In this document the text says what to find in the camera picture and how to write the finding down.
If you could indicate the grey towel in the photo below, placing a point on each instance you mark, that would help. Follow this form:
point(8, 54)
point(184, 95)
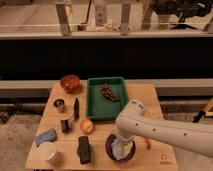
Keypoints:
point(120, 150)

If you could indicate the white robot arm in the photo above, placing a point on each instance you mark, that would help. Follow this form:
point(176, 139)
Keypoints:
point(195, 137)

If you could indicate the green plastic tray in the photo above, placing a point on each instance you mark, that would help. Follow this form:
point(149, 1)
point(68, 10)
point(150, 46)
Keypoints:
point(98, 107)

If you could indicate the red-brown bowl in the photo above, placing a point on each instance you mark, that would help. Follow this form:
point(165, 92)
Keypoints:
point(70, 83)

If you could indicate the orange yellow apple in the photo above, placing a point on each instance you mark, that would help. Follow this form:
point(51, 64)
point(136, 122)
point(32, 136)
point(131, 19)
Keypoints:
point(86, 126)

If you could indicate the small dark tin can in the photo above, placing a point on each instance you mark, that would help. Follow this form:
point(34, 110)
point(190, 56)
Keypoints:
point(59, 104)

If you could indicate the wooden table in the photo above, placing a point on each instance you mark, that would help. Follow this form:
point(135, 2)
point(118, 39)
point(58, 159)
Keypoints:
point(160, 157)

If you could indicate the dark purple bowl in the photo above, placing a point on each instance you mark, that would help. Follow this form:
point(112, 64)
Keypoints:
point(110, 139)

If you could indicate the black rectangular brush block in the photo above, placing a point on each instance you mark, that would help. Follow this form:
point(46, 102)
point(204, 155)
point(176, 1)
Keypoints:
point(84, 150)

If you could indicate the orange carrot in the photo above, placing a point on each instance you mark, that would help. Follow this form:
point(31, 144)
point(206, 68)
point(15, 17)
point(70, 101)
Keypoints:
point(148, 144)

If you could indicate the white paper cup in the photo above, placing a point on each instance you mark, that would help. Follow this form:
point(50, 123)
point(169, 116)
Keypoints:
point(47, 152)

